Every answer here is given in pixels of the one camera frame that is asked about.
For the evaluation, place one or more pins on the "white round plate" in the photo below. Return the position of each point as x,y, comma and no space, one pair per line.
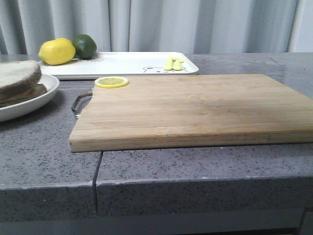
14,111

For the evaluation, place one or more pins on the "white bread slice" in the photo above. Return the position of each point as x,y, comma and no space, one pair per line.
18,77

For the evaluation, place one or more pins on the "white rectangular tray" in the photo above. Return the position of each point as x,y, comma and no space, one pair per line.
119,64

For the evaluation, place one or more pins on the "bottom bread slice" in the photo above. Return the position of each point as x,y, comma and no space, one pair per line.
38,90

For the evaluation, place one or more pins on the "wooden cutting board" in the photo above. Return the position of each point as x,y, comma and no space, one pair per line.
193,110

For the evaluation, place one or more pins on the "yellow plastic fork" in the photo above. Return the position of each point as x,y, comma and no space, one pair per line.
169,65

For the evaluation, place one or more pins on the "yellow plastic spoon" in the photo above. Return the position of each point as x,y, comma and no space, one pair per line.
177,64

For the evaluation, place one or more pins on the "lemon slice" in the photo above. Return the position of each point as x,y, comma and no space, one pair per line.
111,82

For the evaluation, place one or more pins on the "green lime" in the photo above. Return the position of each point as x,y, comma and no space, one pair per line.
85,46

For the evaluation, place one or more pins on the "grey curtain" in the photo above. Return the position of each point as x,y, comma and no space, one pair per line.
187,26

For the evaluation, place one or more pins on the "yellow lemon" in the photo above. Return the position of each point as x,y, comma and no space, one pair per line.
57,52

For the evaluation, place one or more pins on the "metal board handle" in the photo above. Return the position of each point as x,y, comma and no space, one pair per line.
77,113

